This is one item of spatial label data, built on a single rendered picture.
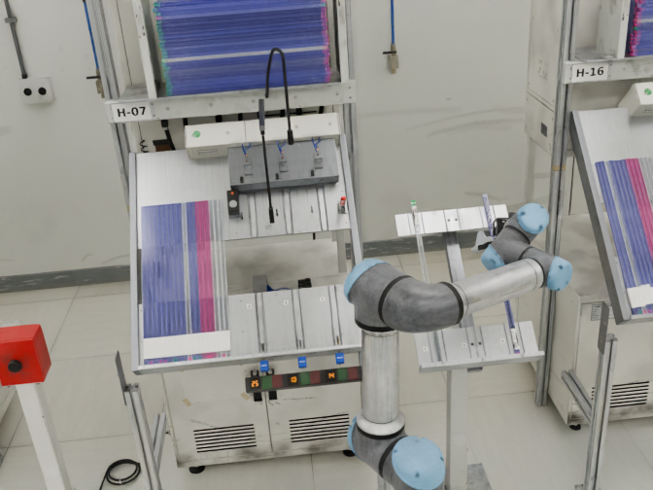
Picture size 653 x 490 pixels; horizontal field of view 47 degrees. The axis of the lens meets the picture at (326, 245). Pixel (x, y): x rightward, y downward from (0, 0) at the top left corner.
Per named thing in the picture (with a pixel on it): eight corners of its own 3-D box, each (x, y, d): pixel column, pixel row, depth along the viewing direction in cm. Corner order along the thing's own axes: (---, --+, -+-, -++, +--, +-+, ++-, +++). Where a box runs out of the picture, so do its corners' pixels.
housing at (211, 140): (339, 155, 248) (340, 133, 235) (191, 168, 246) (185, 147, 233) (336, 133, 251) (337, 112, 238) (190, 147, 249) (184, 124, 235)
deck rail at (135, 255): (143, 374, 220) (138, 370, 214) (136, 375, 220) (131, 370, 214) (139, 160, 245) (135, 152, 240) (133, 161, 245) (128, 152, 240)
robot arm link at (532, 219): (511, 219, 180) (532, 193, 181) (498, 229, 191) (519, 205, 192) (536, 240, 179) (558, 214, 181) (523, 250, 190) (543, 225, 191)
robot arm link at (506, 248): (507, 268, 175) (535, 234, 177) (472, 253, 183) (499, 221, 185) (518, 288, 180) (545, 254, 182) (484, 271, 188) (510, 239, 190)
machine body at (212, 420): (368, 461, 277) (360, 319, 250) (180, 481, 274) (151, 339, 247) (349, 361, 336) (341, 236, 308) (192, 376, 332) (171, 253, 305)
